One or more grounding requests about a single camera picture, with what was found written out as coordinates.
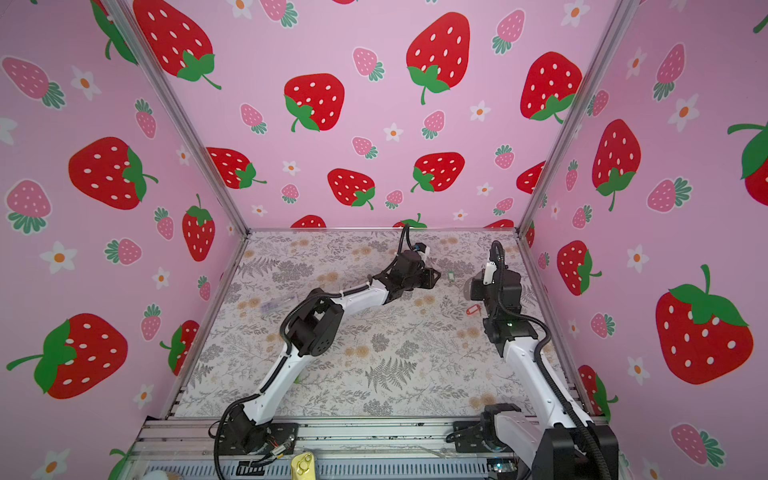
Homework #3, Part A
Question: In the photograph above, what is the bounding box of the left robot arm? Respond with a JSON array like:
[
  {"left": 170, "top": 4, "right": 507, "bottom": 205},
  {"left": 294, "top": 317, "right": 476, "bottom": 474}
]
[{"left": 209, "top": 225, "right": 441, "bottom": 479}]

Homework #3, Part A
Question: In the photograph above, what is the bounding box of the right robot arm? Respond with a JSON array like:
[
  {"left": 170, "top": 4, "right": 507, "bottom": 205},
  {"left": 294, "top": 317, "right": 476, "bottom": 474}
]
[{"left": 446, "top": 240, "right": 620, "bottom": 479}]

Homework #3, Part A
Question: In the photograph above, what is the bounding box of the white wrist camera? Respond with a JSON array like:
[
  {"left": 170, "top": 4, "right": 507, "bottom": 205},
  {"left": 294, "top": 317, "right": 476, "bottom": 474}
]
[
  {"left": 411, "top": 242, "right": 430, "bottom": 261},
  {"left": 483, "top": 261, "right": 497, "bottom": 285}
]

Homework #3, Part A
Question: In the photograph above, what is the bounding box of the metal key holder plate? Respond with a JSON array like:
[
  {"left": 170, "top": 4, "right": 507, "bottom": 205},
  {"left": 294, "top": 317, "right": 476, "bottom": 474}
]
[{"left": 462, "top": 279, "right": 473, "bottom": 301}]

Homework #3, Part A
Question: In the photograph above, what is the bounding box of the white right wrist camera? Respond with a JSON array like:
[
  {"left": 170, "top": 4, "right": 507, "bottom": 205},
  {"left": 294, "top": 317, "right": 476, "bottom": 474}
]
[{"left": 483, "top": 261, "right": 497, "bottom": 285}]

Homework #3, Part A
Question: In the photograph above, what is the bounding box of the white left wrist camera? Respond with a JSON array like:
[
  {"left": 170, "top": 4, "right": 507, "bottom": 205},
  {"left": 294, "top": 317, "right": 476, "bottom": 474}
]
[{"left": 411, "top": 242, "right": 430, "bottom": 261}]

